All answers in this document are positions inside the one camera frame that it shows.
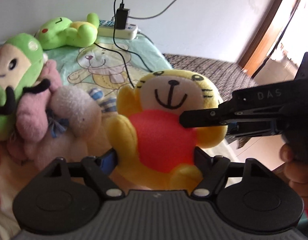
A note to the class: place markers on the bear print bed sheet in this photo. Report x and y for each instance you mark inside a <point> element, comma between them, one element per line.
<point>13,176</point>

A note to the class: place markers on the green frog plush lying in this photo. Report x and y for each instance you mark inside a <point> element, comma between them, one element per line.
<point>61,31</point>

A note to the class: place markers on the yellow tiger plush red shirt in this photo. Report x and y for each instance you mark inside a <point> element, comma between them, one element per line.
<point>154,150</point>

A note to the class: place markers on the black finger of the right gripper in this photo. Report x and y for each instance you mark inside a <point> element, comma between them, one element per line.
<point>200,118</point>

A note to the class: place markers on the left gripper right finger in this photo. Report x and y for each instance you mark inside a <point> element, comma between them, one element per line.
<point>213,171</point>

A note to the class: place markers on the black charger plug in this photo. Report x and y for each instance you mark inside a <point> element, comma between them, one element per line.
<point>121,17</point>

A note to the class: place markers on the green hooded monkey plush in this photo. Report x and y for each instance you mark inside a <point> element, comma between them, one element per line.
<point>21,63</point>

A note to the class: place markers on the white bunny plush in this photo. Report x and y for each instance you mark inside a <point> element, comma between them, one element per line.
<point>74,118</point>

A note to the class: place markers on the pink plush toy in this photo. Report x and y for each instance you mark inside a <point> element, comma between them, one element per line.
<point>32,137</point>

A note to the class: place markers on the right hand holding gripper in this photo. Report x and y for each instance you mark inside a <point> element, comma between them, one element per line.
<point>296,172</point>

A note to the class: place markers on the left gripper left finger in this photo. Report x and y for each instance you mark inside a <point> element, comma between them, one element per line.
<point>96,175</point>

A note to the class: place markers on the white power strip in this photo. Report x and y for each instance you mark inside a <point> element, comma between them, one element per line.
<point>106,29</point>

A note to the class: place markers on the wooden door frame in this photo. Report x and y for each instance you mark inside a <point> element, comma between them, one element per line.
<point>272,24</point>

